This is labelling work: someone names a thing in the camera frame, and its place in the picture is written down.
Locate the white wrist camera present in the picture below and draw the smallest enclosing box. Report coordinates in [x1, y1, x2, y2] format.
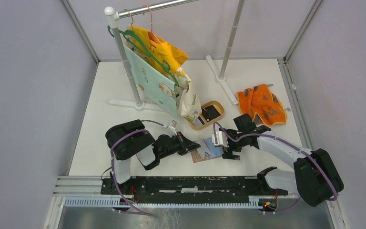
[211, 131, 228, 148]
[166, 120, 177, 134]

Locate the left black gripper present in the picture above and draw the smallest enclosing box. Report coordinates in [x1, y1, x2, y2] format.
[159, 131, 201, 159]

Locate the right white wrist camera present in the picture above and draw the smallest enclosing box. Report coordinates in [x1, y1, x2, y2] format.
[211, 131, 228, 148]

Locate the orange patterned cloth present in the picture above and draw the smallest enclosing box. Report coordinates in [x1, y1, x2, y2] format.
[236, 84, 287, 126]

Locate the yellow oval tray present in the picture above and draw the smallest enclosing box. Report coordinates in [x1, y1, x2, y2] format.
[189, 100, 225, 130]

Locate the white metal clothes rack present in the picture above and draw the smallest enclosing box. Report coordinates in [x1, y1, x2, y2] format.
[104, 0, 244, 112]

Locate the cream printed garment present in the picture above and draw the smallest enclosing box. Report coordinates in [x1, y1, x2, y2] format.
[175, 67, 202, 122]

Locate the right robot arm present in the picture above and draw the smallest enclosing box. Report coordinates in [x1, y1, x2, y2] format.
[211, 114, 344, 207]

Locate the white perforated cable tray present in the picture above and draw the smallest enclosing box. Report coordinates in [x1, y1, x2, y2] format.
[64, 197, 262, 209]

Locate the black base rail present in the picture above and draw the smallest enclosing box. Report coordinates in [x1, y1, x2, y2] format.
[101, 176, 288, 204]

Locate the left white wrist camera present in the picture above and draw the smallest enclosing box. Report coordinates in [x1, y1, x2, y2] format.
[166, 120, 177, 134]

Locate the pink clothes hanger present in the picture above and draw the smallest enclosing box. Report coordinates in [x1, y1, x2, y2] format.
[143, 4, 162, 44]

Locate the yellow garment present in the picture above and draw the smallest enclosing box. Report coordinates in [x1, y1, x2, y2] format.
[129, 26, 188, 76]

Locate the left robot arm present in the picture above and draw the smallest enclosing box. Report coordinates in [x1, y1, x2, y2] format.
[105, 119, 201, 194]

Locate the black credit card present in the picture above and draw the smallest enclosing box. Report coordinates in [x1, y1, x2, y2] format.
[202, 105, 221, 122]

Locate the white printed credit card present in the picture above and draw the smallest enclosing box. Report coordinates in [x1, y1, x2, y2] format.
[197, 138, 224, 159]

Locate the green clothes hanger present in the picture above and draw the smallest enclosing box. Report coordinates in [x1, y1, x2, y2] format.
[118, 30, 179, 86]

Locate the light green printed garment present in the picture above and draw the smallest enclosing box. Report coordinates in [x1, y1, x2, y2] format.
[124, 45, 178, 116]

